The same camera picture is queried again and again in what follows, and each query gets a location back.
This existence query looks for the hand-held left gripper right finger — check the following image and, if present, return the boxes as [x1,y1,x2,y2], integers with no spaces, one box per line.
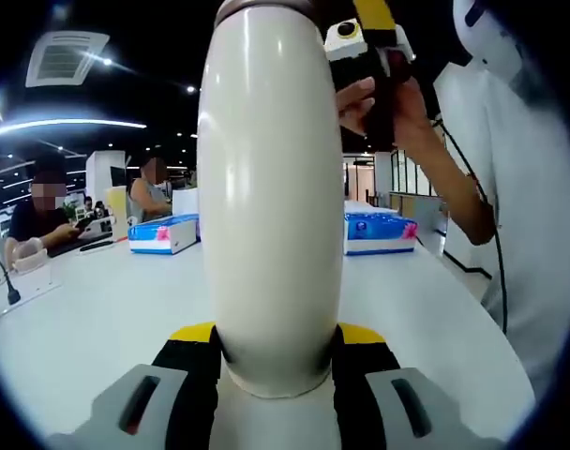
[334,322,504,450]

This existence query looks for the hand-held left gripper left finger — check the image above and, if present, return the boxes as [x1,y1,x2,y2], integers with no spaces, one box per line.
[85,322,220,450]

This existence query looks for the cream white water cup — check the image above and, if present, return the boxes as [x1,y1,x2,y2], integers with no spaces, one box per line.
[196,7,346,450]

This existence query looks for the yellow drink cup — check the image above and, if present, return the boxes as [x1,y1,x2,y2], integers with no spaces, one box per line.
[105,186,129,238]

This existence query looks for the person's right hand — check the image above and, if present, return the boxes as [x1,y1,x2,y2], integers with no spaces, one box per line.
[334,77,440,154]

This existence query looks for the white table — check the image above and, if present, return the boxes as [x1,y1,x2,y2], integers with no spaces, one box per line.
[0,205,537,450]

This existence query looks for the white power strip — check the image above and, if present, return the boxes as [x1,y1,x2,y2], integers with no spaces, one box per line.
[0,274,64,318]

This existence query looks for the black keyboard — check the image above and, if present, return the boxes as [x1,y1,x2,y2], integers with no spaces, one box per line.
[48,233,115,259]

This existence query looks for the blue tissue pack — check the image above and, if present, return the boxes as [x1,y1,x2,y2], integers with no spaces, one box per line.
[127,213,202,256]
[343,213,420,257]

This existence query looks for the beige lidded bowl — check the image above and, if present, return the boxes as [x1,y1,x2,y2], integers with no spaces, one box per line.
[12,237,50,273]

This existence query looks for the white box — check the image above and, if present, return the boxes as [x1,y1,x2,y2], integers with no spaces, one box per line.
[172,187,201,218]

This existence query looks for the person's white shirt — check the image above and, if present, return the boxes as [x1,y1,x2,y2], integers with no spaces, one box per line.
[432,60,570,399]

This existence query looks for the ceiling air conditioner unit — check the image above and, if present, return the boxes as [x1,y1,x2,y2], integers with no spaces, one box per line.
[25,31,111,89]

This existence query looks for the ceiling light strip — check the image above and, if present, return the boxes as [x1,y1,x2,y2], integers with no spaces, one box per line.
[0,118,148,141]

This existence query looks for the black plug with gooseneck cable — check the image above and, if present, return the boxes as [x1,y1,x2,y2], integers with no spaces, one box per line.
[0,255,23,305]

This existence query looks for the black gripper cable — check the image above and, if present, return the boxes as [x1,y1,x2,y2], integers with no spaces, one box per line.
[432,116,509,337]

